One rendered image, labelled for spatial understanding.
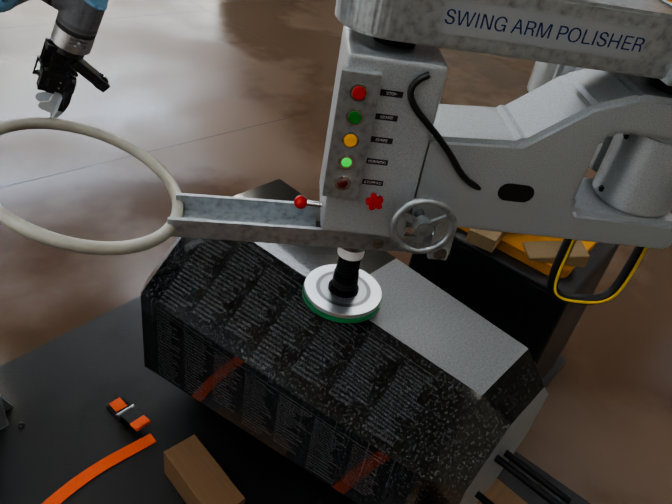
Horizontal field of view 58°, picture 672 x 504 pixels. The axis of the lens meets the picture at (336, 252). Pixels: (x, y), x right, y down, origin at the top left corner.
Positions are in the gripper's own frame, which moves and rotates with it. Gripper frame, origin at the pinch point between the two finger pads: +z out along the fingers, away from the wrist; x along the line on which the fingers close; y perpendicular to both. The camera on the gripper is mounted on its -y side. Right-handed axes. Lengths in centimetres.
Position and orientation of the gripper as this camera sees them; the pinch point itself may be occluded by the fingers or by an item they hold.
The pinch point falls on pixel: (55, 115)
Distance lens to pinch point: 174.0
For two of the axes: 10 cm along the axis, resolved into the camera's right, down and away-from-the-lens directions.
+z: -5.2, 6.9, 5.0
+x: 4.4, 7.2, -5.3
